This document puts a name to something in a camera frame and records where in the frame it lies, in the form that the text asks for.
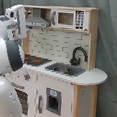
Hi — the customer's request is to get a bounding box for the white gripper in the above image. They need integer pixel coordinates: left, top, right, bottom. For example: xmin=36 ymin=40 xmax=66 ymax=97
xmin=5 ymin=5 xmax=30 ymax=40

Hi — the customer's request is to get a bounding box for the toy oven door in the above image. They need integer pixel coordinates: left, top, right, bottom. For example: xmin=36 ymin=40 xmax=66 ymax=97
xmin=16 ymin=90 xmax=28 ymax=115

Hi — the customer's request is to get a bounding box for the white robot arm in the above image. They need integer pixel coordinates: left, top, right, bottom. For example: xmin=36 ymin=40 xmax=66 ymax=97
xmin=0 ymin=5 xmax=27 ymax=117

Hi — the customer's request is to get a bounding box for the wooden toy kitchen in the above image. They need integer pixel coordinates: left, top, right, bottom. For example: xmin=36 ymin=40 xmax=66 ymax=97
xmin=6 ymin=5 xmax=107 ymax=117

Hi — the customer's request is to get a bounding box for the grey range hood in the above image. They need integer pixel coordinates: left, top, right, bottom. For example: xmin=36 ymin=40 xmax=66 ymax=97
xmin=26 ymin=9 xmax=49 ymax=28

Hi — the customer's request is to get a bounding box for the toy microwave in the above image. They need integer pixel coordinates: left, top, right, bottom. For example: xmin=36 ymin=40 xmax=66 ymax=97
xmin=51 ymin=9 xmax=89 ymax=30

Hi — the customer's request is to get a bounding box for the black toy stovetop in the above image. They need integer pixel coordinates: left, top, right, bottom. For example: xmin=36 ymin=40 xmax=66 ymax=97
xmin=24 ymin=54 xmax=49 ymax=66

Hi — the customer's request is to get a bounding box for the red stove knob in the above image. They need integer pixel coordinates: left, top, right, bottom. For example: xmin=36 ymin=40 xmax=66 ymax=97
xmin=24 ymin=73 xmax=30 ymax=80

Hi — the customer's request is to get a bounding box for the black toy faucet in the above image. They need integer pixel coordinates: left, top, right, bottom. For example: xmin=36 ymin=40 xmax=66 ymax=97
xmin=69 ymin=47 xmax=88 ymax=66

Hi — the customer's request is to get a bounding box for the grey toy sink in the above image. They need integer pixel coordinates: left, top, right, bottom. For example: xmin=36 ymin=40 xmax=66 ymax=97
xmin=46 ymin=62 xmax=86 ymax=77

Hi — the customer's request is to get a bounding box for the grey ice dispenser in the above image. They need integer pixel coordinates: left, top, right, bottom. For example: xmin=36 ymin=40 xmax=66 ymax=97
xmin=46 ymin=88 xmax=62 ymax=115

